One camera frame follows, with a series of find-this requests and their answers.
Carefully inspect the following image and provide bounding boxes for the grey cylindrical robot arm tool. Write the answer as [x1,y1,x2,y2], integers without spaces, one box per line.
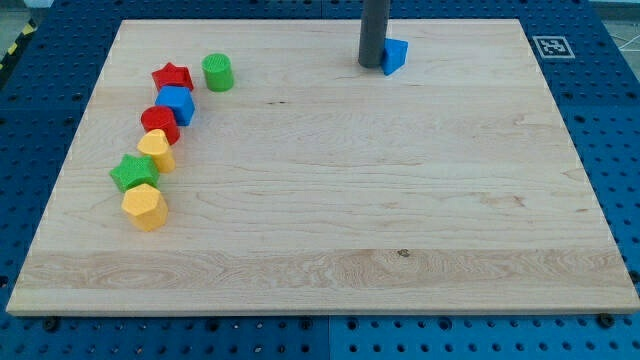
[358,0,391,68]

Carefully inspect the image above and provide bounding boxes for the blue cube block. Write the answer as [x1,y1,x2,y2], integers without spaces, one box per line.
[155,85,195,126]

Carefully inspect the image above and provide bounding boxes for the black bolt left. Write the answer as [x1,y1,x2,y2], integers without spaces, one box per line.
[42,316,60,333]

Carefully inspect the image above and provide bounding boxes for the blue triangle block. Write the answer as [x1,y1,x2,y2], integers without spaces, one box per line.
[381,38,409,76]

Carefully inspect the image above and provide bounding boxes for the yellow hexagon block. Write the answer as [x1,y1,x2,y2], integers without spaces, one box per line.
[121,184,168,231]

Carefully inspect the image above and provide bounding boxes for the black bolt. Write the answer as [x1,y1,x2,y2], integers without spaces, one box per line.
[42,316,60,333]
[597,313,616,329]

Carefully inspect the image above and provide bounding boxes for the yellow heart block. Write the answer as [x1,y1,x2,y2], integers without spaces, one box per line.
[137,129,176,173]

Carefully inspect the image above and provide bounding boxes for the green star block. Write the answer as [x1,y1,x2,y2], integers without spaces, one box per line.
[109,154,159,193]

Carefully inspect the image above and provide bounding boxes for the red cylinder block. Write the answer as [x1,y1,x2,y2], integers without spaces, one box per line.
[140,105,180,145]

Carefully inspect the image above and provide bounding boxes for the white fiducial marker tag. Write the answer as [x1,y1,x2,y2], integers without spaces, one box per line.
[533,35,575,59]

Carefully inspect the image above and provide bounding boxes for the green cylinder block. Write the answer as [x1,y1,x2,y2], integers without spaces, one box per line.
[201,53,234,92]

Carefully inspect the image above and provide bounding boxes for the wooden board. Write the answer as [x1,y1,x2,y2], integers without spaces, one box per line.
[7,19,639,316]

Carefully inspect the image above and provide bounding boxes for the black bolt right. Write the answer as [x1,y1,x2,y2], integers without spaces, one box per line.
[597,313,616,329]

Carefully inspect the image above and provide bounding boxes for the red star block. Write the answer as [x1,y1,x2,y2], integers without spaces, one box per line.
[151,62,194,91]

